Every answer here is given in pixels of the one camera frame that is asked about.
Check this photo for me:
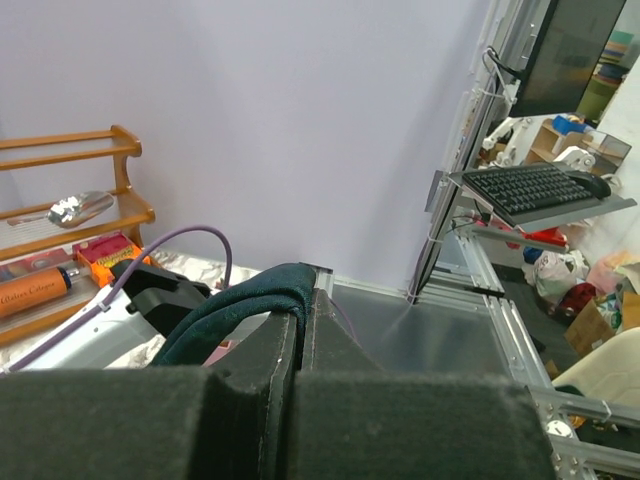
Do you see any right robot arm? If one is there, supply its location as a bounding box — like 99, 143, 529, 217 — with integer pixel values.
1, 252, 226, 375

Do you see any metal scoop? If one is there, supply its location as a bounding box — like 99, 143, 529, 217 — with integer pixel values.
6, 191, 115, 229

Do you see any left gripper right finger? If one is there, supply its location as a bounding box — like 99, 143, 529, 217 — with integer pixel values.
292, 288, 555, 479

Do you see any grey keyboard tray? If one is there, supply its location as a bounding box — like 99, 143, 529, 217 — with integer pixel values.
448, 172, 638, 233

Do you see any orange cylindrical bottle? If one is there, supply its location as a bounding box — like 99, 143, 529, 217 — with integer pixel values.
1, 267, 81, 319

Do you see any black monitor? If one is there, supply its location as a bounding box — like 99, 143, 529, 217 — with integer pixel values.
509, 0, 626, 118

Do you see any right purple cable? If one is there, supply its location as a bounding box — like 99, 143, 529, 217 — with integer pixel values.
0, 225, 359, 376

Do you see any dark green tie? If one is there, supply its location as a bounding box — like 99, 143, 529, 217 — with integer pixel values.
150, 263, 316, 367

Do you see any black computer mouse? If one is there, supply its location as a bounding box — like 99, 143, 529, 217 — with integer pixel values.
568, 171, 612, 200

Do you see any wooden three-tier shelf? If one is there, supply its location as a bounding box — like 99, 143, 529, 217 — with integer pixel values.
1, 125, 155, 346

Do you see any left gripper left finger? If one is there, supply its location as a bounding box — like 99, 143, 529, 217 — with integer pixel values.
1, 314, 298, 479

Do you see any black keyboard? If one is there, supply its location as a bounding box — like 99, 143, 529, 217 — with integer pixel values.
462, 163, 599, 215

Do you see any orange sponge box lower right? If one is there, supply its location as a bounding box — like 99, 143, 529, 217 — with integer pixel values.
72, 232, 142, 288

